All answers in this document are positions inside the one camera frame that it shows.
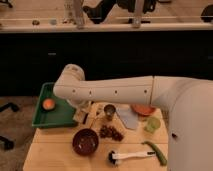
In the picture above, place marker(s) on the light green cup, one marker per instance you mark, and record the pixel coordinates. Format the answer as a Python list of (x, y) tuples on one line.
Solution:
[(152, 124)]

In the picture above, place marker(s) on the dark purple bowl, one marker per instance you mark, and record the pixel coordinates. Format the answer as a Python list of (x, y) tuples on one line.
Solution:
[(85, 142)]

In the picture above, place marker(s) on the bunch of dark grapes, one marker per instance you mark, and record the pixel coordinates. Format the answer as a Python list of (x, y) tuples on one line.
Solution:
[(110, 132)]

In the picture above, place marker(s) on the green plastic tray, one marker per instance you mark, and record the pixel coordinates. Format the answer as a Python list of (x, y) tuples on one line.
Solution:
[(61, 116)]

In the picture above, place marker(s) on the white handled dish brush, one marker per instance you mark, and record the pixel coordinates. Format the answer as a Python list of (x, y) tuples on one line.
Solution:
[(114, 157)]

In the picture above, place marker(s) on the orange fruit in tray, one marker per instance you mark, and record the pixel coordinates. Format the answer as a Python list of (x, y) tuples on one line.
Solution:
[(48, 104)]

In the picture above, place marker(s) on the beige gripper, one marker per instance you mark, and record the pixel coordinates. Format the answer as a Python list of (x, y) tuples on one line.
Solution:
[(85, 107)]

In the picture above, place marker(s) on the wooden table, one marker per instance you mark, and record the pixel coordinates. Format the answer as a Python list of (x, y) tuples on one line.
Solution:
[(51, 149)]

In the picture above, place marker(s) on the green pea pod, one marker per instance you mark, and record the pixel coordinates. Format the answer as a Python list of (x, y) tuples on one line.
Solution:
[(161, 157)]

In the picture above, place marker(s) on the metal cup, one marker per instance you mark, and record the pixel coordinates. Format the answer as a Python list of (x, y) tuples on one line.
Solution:
[(109, 111)]

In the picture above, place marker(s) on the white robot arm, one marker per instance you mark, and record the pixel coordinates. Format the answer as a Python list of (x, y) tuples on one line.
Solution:
[(188, 101)]

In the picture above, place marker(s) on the grey folded cloth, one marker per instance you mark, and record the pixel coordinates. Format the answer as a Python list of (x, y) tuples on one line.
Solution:
[(128, 117)]

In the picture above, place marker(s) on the orange plastic bowl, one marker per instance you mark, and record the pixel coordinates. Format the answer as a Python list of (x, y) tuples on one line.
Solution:
[(143, 110)]

